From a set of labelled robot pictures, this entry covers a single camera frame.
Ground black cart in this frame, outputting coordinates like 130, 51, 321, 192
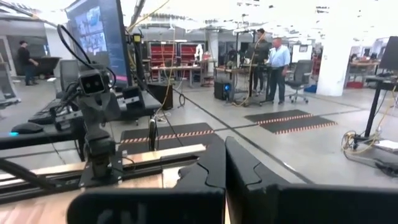
32, 56, 62, 79

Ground black standing desk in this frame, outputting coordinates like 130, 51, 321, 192
363, 74, 398, 139

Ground black hazard-striped floor mat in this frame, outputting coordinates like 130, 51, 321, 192
244, 108, 339, 136
119, 122, 225, 155

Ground black computer mouse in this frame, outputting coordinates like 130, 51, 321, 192
11, 121, 45, 136

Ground black desk monitor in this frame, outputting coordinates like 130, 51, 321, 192
378, 35, 398, 71

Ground white building column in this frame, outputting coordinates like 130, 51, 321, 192
315, 29, 354, 97

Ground black robot arm with camera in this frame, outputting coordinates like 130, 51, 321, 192
0, 89, 162, 151

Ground red storage shelving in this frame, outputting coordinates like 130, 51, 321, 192
148, 41, 206, 80

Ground dark blue screen monitor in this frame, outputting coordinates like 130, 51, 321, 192
64, 0, 134, 88

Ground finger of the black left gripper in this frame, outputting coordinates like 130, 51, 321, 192
99, 104, 113, 138
86, 104, 100, 138

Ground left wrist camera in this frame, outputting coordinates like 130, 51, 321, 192
77, 68, 110, 96

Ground background work table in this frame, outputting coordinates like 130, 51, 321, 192
149, 64, 216, 88

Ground grey office chair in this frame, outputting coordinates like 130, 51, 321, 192
284, 59, 314, 105

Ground black computer tower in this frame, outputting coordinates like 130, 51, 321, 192
213, 80, 233, 101

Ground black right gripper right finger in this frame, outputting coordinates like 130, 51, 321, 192
225, 136, 398, 224

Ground grey desk chair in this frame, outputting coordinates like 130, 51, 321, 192
58, 58, 81, 93

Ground floor cable bundle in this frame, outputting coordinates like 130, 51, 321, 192
340, 129, 398, 179

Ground black keyboard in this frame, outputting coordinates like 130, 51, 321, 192
27, 98, 65, 125

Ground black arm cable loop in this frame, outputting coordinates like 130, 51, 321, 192
57, 24, 118, 94

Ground person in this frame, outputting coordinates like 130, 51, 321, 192
267, 37, 292, 105
17, 39, 40, 86
250, 28, 271, 96

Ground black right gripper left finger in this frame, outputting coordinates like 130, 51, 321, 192
66, 136, 227, 224

